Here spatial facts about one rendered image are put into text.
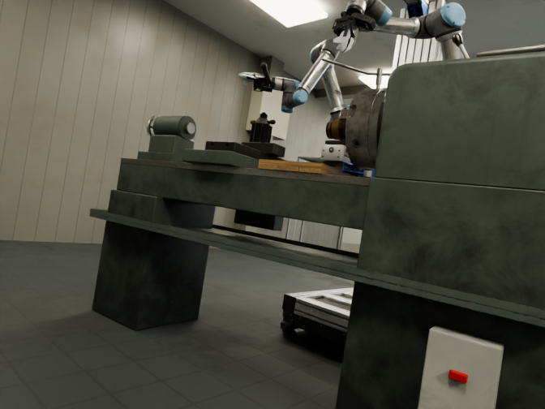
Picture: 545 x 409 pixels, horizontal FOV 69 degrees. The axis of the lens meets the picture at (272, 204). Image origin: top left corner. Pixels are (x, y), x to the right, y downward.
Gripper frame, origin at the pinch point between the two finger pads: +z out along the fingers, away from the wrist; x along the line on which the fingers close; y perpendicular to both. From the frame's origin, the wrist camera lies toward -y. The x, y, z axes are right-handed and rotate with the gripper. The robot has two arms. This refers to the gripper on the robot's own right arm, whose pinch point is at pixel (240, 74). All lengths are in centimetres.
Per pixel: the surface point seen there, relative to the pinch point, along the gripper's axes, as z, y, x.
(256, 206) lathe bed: -10, 19, -95
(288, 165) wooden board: -19, -1, -93
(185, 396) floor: 11, 60, -156
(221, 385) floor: -2, 67, -148
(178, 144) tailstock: 29, 32, -33
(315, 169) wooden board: -28, -6, -100
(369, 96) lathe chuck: -43, -33, -88
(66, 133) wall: 166, 160, 170
